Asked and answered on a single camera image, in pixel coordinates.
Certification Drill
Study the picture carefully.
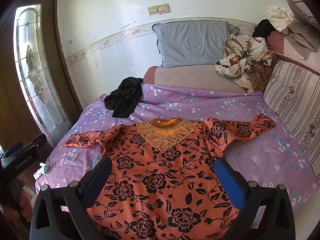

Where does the orange black floral blouse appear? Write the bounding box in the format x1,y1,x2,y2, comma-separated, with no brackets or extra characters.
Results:
66,114,276,239

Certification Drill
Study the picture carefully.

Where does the pile of clothes on headboard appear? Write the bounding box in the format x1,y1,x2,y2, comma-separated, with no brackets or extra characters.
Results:
253,0,319,61

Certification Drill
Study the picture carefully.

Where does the person's left hand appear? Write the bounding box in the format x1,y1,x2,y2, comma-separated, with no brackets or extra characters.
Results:
1,179,33,222

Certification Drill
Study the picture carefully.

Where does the white green small object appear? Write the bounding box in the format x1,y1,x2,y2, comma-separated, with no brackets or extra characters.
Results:
33,163,49,180

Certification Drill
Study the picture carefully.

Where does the purple floral bed sheet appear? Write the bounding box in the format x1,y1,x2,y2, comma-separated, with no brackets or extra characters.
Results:
35,83,320,213

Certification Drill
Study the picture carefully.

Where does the stained glass wooden door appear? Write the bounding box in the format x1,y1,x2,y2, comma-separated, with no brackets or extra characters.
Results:
1,0,81,152

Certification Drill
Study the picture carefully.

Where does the black crumpled garment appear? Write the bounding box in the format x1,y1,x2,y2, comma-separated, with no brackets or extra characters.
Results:
104,77,143,118

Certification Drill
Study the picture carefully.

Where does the striped floral cushion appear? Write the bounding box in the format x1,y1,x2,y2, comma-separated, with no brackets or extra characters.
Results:
264,61,320,177

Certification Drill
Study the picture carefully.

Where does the pink mattress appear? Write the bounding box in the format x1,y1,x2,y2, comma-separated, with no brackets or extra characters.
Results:
143,64,244,93

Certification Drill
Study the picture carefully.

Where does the beige patterned crumpled blanket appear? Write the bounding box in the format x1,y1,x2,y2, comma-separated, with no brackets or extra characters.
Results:
215,34,273,93

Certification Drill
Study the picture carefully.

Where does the grey pillow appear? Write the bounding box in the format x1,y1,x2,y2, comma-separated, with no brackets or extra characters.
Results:
152,21,240,68

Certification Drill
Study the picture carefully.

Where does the beige wall switch panel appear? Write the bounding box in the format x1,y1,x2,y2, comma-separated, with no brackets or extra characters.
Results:
148,4,170,15

